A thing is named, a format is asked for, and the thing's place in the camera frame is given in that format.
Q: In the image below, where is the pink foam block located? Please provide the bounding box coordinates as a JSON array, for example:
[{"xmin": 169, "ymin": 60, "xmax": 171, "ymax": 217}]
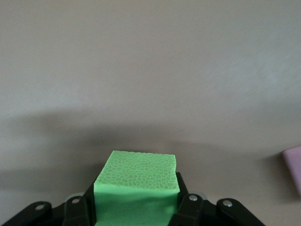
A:
[{"xmin": 281, "ymin": 145, "xmax": 301, "ymax": 196}]

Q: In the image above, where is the green foam block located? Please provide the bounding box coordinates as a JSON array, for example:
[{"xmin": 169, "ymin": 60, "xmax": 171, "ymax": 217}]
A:
[{"xmin": 93, "ymin": 150, "xmax": 181, "ymax": 226}]

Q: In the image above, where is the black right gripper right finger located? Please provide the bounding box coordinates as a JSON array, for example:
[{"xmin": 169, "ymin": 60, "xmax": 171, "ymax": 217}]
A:
[{"xmin": 168, "ymin": 172, "xmax": 266, "ymax": 226}]

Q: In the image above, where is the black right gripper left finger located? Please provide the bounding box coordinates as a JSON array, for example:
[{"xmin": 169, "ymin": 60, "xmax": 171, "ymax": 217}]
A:
[{"xmin": 0, "ymin": 181, "xmax": 96, "ymax": 226}]

